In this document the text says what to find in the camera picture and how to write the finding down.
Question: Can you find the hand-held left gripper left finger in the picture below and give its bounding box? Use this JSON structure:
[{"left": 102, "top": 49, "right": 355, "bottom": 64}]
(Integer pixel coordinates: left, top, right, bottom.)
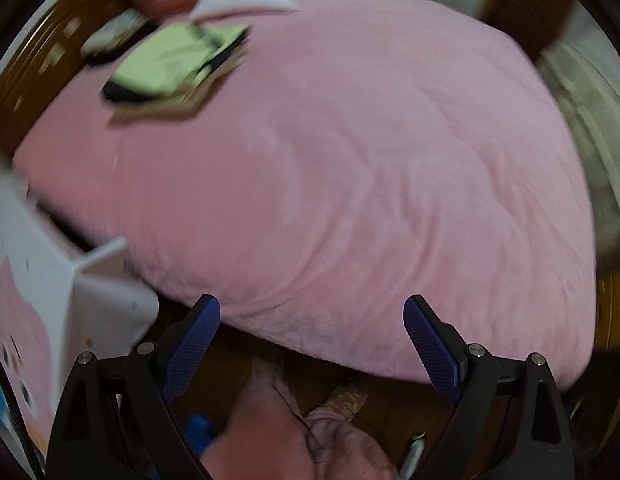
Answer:
[{"left": 45, "top": 294, "right": 222, "bottom": 480}]

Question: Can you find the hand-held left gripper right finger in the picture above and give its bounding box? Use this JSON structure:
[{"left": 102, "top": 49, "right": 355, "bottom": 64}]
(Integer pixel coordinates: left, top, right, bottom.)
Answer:
[{"left": 402, "top": 294, "right": 576, "bottom": 480}]

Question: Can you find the green and black hooded jacket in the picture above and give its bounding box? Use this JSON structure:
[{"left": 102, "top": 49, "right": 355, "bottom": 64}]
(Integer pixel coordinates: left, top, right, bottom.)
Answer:
[{"left": 102, "top": 22, "right": 252, "bottom": 106}]

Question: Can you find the blue plastic object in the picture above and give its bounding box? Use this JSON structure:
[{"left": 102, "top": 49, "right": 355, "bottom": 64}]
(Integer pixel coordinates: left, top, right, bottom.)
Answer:
[{"left": 184, "top": 412, "right": 212, "bottom": 457}]

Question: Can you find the person's right patterned slipper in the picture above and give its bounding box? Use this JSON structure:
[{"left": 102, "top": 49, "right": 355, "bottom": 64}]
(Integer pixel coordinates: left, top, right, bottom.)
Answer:
[{"left": 322, "top": 379, "right": 369, "bottom": 418}]

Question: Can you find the person's left leg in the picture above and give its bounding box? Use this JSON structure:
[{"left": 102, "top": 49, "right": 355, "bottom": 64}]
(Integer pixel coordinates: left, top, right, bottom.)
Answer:
[{"left": 205, "top": 375, "right": 331, "bottom": 480}]

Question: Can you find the white printed stool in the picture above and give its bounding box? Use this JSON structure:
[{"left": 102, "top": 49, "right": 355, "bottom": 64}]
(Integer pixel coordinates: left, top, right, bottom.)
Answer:
[{"left": 0, "top": 160, "right": 161, "bottom": 461}]

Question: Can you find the pink bed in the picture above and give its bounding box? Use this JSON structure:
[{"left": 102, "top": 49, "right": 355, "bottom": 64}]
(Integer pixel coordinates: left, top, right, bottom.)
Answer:
[{"left": 12, "top": 0, "right": 598, "bottom": 396}]

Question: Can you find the wooden drawer cabinet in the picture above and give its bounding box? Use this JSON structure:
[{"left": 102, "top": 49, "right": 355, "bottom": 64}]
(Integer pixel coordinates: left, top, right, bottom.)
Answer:
[{"left": 597, "top": 260, "right": 620, "bottom": 361}]

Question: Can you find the white folded towel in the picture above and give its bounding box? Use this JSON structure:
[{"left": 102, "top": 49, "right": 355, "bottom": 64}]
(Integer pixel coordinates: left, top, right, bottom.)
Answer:
[{"left": 110, "top": 55, "right": 247, "bottom": 126}]

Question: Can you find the wooden headboard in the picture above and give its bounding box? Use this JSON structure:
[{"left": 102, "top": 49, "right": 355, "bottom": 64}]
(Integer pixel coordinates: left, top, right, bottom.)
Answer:
[{"left": 0, "top": 0, "right": 141, "bottom": 161}]

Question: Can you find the black cloth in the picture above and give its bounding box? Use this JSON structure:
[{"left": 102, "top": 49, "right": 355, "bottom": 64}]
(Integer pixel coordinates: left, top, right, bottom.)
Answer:
[{"left": 85, "top": 20, "right": 161, "bottom": 67}]

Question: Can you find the grey cloth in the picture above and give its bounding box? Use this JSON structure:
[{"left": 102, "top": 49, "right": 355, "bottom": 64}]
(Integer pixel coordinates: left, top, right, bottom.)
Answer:
[{"left": 82, "top": 10, "right": 147, "bottom": 56}]

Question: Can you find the wooden door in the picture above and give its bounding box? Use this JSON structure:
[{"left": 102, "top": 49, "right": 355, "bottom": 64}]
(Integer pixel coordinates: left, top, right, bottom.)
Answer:
[{"left": 482, "top": 0, "right": 576, "bottom": 53}]

